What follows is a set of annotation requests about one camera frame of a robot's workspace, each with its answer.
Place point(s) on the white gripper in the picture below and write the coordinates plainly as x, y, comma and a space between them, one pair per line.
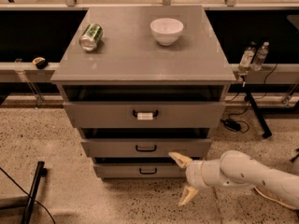
194, 174

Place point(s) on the grey bottom drawer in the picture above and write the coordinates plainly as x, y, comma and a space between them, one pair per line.
139, 170

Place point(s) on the grey drawer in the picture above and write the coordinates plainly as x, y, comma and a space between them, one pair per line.
144, 114
136, 148
139, 170

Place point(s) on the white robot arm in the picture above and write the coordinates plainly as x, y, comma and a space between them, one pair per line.
236, 169

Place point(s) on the grey middle drawer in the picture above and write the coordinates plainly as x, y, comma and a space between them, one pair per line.
136, 148

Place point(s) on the grey drawer cabinet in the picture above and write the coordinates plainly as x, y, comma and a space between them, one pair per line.
131, 66

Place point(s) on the grey top drawer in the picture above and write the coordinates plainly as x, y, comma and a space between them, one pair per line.
144, 114

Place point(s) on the black stand leg right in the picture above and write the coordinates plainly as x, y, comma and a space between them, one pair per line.
266, 131

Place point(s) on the beige sneaker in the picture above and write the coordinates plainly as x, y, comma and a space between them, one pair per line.
273, 197

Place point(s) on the left clear plastic bottle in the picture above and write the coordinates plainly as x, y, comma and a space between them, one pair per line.
247, 57

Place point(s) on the clear plastic bottle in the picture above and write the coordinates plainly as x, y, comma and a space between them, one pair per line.
260, 56
247, 57

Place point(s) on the black tripod leg left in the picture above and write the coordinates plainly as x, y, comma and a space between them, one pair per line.
41, 171

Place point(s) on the right clear plastic bottle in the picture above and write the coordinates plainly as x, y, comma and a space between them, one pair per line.
260, 56

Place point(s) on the white ceramic bowl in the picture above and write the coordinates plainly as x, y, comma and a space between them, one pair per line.
166, 31

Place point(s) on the green soda can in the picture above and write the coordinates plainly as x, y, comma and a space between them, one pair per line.
91, 37

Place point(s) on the black yellow tape measure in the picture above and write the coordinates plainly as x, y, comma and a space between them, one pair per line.
40, 62

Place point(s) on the black power adapter with cable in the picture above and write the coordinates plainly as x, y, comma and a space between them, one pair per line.
236, 125

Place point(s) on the grey metal rail shelf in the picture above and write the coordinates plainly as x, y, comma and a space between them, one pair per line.
9, 72

